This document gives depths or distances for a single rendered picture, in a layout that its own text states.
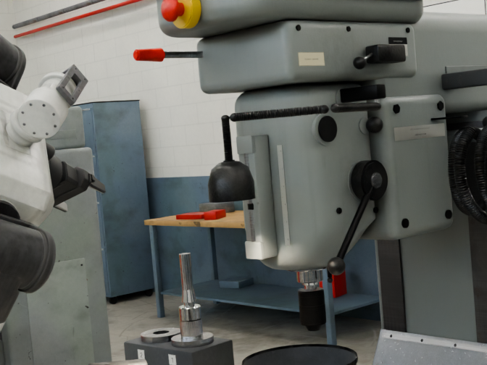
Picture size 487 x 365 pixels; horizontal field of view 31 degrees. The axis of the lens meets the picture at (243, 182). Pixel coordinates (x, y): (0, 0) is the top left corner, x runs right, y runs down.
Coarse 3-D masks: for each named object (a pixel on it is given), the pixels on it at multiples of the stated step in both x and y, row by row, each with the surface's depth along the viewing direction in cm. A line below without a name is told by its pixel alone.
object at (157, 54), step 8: (160, 48) 150; (136, 56) 147; (144, 56) 148; (152, 56) 149; (160, 56) 150; (168, 56) 152; (176, 56) 153; (184, 56) 154; (192, 56) 155; (200, 56) 156
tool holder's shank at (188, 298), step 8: (184, 256) 185; (184, 264) 185; (184, 272) 185; (184, 280) 186; (192, 280) 186; (184, 288) 186; (192, 288) 186; (184, 296) 186; (192, 296) 186; (184, 304) 186; (192, 304) 186
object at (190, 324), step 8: (200, 312) 186; (184, 320) 185; (192, 320) 185; (200, 320) 186; (184, 328) 185; (192, 328) 185; (200, 328) 186; (184, 336) 185; (192, 336) 185; (200, 336) 186
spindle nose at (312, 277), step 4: (296, 272) 159; (300, 272) 158; (304, 272) 157; (308, 272) 157; (312, 272) 157; (316, 272) 158; (320, 272) 158; (296, 276) 159; (300, 276) 158; (304, 276) 158; (308, 276) 157; (312, 276) 157; (316, 276) 158; (320, 276) 158; (296, 280) 160; (300, 280) 158; (304, 280) 158; (308, 280) 157; (312, 280) 157; (316, 280) 158; (320, 280) 158
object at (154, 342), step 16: (144, 336) 192; (160, 336) 190; (176, 336) 189; (208, 336) 186; (128, 352) 193; (144, 352) 189; (160, 352) 186; (176, 352) 182; (192, 352) 179; (208, 352) 182; (224, 352) 186
